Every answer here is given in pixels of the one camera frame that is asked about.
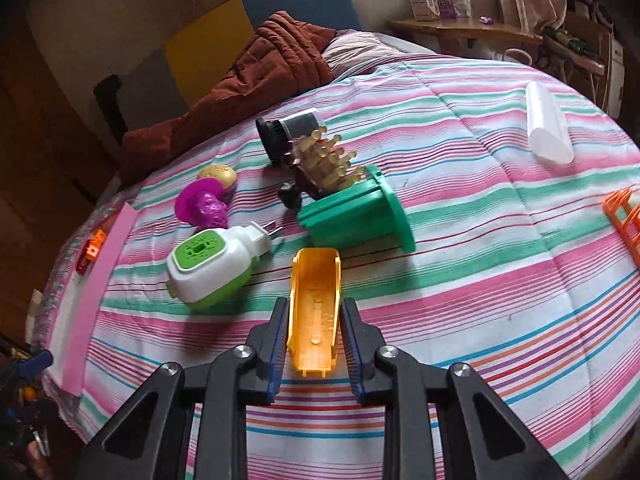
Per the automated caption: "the white green air freshener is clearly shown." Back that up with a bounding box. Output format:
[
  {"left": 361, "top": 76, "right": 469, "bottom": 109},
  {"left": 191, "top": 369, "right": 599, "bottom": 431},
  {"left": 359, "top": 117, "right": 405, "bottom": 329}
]
[{"left": 166, "top": 222, "right": 281, "bottom": 311}]

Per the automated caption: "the orange plastic scoop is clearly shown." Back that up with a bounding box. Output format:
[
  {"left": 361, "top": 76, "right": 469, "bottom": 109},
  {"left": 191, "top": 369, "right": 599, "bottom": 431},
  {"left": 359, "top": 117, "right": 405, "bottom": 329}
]
[{"left": 286, "top": 247, "right": 342, "bottom": 378}]

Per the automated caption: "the green plastic cup holder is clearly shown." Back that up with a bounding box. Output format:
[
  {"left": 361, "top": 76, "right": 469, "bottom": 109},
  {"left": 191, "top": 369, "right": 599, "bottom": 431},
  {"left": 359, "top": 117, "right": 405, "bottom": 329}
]
[{"left": 297, "top": 165, "right": 416, "bottom": 254}]

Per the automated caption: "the yellow embossed oval soap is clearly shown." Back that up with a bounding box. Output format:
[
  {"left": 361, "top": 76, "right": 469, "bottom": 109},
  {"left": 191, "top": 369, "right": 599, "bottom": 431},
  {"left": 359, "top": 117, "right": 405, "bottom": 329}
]
[{"left": 198, "top": 164, "right": 238, "bottom": 195}]

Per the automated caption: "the black capped clear jar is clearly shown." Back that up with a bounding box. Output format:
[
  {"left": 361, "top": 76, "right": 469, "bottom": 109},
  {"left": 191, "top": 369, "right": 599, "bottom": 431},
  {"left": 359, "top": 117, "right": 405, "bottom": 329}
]
[{"left": 255, "top": 107, "right": 326, "bottom": 167}]

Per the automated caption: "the pink storage box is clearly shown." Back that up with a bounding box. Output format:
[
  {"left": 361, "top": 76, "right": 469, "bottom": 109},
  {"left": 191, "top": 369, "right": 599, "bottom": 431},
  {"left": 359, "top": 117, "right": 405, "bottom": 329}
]
[{"left": 47, "top": 204, "right": 137, "bottom": 396}]

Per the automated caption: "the orange red small toy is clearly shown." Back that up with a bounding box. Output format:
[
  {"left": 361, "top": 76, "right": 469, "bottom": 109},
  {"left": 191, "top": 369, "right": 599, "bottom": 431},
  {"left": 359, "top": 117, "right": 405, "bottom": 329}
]
[{"left": 76, "top": 229, "right": 107, "bottom": 275}]

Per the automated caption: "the striped bed cover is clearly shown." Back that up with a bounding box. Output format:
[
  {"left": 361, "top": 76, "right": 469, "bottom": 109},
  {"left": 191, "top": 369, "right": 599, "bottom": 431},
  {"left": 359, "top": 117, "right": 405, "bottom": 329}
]
[{"left": 42, "top": 56, "right": 639, "bottom": 479}]

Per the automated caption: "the purple skull toy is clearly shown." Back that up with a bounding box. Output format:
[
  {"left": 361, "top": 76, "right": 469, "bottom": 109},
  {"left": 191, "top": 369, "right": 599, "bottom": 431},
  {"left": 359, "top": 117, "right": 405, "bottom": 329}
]
[{"left": 175, "top": 178, "right": 228, "bottom": 230}]

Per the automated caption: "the orange plastic rack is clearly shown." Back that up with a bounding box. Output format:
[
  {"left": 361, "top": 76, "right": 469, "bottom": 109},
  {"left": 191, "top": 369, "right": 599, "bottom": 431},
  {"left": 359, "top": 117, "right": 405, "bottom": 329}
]
[{"left": 602, "top": 188, "right": 640, "bottom": 268}]

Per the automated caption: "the white translucent tube container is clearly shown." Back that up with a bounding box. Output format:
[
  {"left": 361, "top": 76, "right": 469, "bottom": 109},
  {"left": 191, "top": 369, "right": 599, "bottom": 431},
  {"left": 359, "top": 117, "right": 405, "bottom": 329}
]
[{"left": 525, "top": 82, "right": 575, "bottom": 165}]

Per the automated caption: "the brown hair brush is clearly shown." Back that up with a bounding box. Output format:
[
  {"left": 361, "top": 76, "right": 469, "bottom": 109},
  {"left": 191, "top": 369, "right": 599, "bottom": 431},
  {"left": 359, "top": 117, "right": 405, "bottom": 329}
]
[{"left": 278, "top": 127, "right": 366, "bottom": 209}]

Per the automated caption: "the yellow headboard cushion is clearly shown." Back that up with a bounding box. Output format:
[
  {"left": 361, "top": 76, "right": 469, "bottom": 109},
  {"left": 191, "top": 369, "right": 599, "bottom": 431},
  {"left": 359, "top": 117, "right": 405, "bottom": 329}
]
[{"left": 164, "top": 0, "right": 254, "bottom": 107}]

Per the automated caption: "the rust brown quilted blanket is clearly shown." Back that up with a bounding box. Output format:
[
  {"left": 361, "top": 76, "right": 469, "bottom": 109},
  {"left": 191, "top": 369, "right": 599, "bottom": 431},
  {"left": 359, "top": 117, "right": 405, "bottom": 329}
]
[{"left": 119, "top": 11, "right": 337, "bottom": 186}]

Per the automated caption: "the wooden side table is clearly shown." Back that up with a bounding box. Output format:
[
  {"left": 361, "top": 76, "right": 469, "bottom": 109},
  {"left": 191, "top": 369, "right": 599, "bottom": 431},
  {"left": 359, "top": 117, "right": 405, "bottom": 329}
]
[{"left": 387, "top": 18, "right": 544, "bottom": 46}]

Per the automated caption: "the striped pillow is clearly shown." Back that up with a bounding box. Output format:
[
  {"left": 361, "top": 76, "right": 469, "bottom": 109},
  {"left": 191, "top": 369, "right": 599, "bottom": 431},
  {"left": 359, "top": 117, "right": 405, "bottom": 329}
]
[{"left": 322, "top": 29, "right": 400, "bottom": 78}]

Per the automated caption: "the purple small box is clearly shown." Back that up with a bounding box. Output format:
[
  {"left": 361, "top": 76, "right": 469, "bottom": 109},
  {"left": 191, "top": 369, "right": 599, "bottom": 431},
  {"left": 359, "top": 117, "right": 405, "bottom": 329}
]
[{"left": 436, "top": 0, "right": 458, "bottom": 20}]

